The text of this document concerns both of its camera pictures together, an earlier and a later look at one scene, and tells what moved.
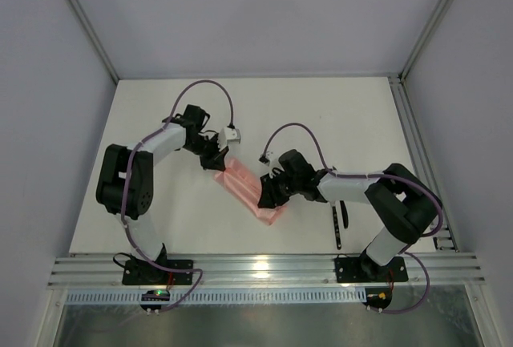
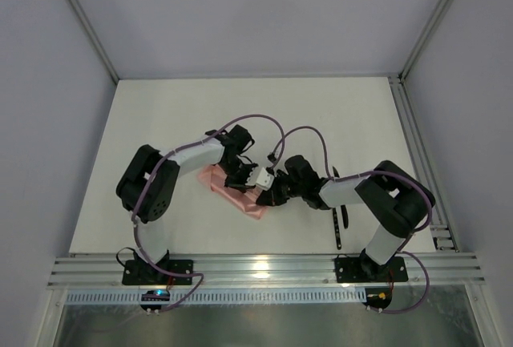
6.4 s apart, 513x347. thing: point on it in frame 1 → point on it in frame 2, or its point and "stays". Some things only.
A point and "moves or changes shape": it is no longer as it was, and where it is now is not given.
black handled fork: (337, 228) stays
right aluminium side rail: (443, 240) stays
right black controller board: (380, 297) stays
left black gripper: (216, 157) → (236, 175)
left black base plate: (143, 272) stays
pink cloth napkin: (240, 179) moves or changes shape
